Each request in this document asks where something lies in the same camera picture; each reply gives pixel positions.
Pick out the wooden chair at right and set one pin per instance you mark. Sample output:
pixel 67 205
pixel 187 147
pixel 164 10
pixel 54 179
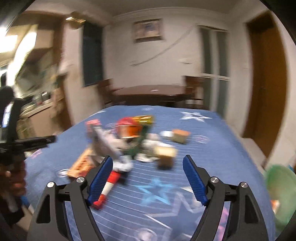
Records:
pixel 194 92

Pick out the dark window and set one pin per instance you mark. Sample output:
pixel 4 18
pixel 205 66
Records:
pixel 92 54

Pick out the wooden chair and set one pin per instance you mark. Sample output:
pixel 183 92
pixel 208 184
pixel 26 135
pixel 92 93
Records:
pixel 106 92
pixel 194 92

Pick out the person's left hand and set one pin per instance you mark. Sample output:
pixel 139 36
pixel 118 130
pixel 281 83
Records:
pixel 13 181

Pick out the wooden chair at left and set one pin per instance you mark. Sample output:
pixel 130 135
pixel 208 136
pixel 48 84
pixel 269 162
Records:
pixel 106 92

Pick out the kitchen counter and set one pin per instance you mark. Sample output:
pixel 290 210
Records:
pixel 42 117

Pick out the red orange snack cup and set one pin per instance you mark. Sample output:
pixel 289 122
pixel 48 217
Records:
pixel 127 127

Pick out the green trash basket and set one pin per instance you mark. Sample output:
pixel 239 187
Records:
pixel 280 182

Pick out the brown wooden door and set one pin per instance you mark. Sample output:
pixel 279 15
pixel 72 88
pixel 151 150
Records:
pixel 269 82

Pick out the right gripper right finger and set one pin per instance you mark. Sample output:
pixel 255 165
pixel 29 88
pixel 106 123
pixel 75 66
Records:
pixel 211 192

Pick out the gold wall lamp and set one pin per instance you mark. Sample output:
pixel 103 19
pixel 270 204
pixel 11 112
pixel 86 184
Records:
pixel 75 20

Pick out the dark wooden dining table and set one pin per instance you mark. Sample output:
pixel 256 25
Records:
pixel 162 95

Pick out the blue star tablecloth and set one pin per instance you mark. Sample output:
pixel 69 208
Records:
pixel 156 201

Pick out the orange white snack bag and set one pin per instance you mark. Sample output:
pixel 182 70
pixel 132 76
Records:
pixel 82 165

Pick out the framed wall picture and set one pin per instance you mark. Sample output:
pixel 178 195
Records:
pixel 148 30

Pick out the glass panel door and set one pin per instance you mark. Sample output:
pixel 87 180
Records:
pixel 215 68

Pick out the grey foil wrapper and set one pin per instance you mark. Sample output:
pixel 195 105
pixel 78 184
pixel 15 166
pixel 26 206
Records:
pixel 100 145

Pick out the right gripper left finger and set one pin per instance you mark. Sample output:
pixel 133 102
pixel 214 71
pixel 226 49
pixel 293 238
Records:
pixel 84 193

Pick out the green snack wrapper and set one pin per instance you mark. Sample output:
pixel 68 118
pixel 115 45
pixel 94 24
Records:
pixel 135 145

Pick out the brown sponge block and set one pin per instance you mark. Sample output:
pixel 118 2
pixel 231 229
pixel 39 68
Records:
pixel 180 136

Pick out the gold foil carton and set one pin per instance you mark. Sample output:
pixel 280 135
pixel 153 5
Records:
pixel 144 119

